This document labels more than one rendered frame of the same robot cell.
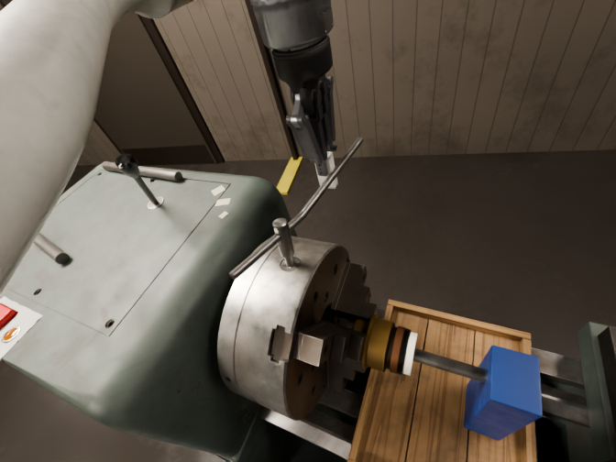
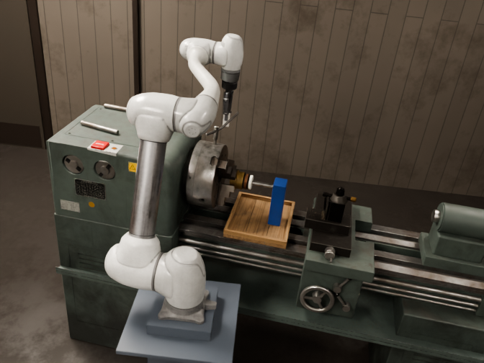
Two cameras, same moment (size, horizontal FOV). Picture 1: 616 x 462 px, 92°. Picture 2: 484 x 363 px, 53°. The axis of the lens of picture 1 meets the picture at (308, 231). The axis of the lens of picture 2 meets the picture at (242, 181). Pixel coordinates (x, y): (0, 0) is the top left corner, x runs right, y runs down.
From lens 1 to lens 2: 1.92 m
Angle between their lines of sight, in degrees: 27
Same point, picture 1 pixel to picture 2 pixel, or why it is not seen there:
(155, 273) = not seen: hidden behind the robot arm
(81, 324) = not seen: hidden behind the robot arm
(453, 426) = (263, 224)
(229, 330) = (195, 158)
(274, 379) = (211, 171)
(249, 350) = (202, 163)
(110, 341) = not seen: hidden behind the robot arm
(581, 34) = (356, 103)
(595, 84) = (369, 137)
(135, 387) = (173, 161)
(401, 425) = (244, 224)
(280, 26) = (229, 77)
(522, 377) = (281, 181)
